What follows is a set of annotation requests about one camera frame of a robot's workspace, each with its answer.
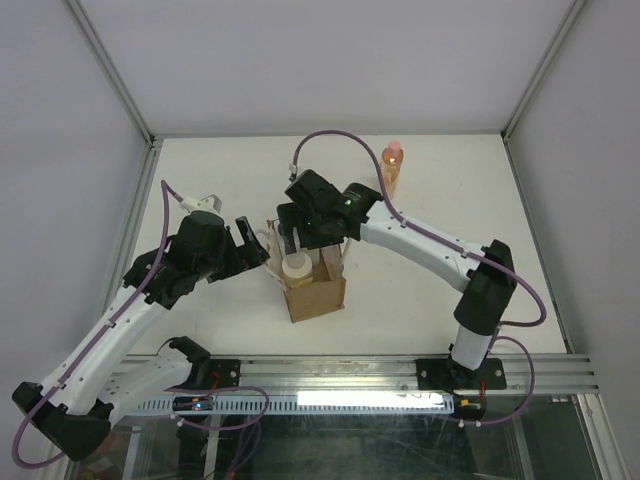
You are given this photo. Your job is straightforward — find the cream tube beige cap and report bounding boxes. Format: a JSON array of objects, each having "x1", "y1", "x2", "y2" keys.
[{"x1": 281, "y1": 252, "x2": 313, "y2": 289}]

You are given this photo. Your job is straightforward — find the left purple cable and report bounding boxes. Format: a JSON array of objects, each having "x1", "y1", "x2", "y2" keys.
[{"x1": 10, "y1": 180, "x2": 194, "y2": 469}]

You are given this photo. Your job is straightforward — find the purple cable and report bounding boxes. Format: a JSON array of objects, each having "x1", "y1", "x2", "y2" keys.
[
  {"x1": 10, "y1": 180, "x2": 194, "y2": 469},
  {"x1": 287, "y1": 128, "x2": 548, "y2": 329}
]

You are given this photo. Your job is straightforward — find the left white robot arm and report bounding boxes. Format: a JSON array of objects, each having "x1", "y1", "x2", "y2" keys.
[{"x1": 12, "y1": 211, "x2": 269, "y2": 461}]

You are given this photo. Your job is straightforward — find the orange bottle pink cap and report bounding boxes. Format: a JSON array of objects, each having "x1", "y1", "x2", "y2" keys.
[{"x1": 380, "y1": 141, "x2": 404, "y2": 199}]

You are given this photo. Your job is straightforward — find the right aluminium frame post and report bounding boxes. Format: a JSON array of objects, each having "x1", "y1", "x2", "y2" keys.
[{"x1": 499, "y1": 0, "x2": 589, "y2": 139}]

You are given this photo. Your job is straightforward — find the white cable duct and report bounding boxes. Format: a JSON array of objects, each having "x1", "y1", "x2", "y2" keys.
[{"x1": 133, "y1": 390, "x2": 454, "y2": 416}]

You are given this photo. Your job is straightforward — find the aluminium frame post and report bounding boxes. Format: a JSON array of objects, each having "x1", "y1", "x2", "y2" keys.
[
  {"x1": 64, "y1": 0, "x2": 157, "y2": 147},
  {"x1": 499, "y1": 0, "x2": 589, "y2": 139}
]

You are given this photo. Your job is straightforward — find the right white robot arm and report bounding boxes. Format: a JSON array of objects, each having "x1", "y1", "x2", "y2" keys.
[{"x1": 276, "y1": 170, "x2": 516, "y2": 391}]

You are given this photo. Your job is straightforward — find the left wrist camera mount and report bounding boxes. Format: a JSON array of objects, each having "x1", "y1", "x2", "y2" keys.
[{"x1": 179, "y1": 194, "x2": 222, "y2": 216}]

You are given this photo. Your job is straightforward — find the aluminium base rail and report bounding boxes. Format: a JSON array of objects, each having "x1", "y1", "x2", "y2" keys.
[{"x1": 107, "y1": 352, "x2": 599, "y2": 401}]

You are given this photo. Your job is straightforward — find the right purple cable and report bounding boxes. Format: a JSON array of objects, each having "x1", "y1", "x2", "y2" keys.
[{"x1": 287, "y1": 128, "x2": 548, "y2": 329}]

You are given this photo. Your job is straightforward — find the left aluminium frame post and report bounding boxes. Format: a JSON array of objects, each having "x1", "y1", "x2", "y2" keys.
[{"x1": 64, "y1": 0, "x2": 157, "y2": 147}]

